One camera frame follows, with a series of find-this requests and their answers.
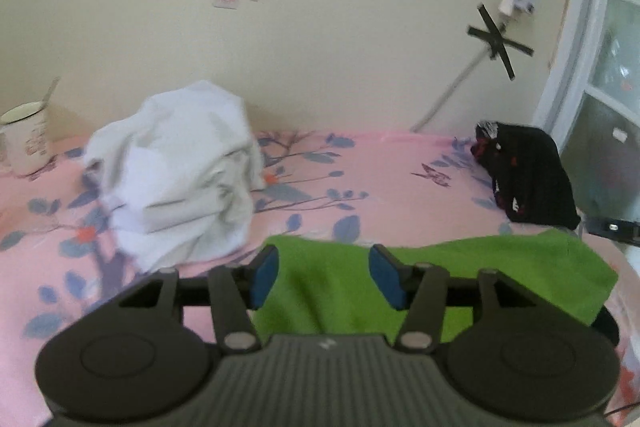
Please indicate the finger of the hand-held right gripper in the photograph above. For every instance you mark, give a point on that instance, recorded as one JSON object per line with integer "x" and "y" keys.
{"x": 617, "y": 228}

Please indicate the frosted glass sliding door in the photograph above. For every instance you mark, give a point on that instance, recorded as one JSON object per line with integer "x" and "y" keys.
{"x": 615, "y": 72}

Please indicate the white clothes pile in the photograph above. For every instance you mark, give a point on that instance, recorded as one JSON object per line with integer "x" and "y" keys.
{"x": 180, "y": 177}

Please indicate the white enamel mug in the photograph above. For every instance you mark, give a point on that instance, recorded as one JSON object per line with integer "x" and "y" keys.
{"x": 25, "y": 142}

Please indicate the pink floral bed sheet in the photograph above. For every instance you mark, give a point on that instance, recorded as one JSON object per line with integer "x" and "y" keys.
{"x": 400, "y": 207}

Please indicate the black tape cross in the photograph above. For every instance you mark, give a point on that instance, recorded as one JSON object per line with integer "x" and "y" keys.
{"x": 497, "y": 38}

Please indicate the green cloth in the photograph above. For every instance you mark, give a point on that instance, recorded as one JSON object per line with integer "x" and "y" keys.
{"x": 330, "y": 287}

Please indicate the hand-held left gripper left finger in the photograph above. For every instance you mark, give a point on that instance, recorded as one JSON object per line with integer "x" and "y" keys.
{"x": 262, "y": 279}

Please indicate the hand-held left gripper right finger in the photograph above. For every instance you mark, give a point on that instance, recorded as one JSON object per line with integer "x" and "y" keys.
{"x": 387, "y": 278}

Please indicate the black cloth with red print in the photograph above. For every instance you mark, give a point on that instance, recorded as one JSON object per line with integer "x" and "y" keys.
{"x": 530, "y": 177}

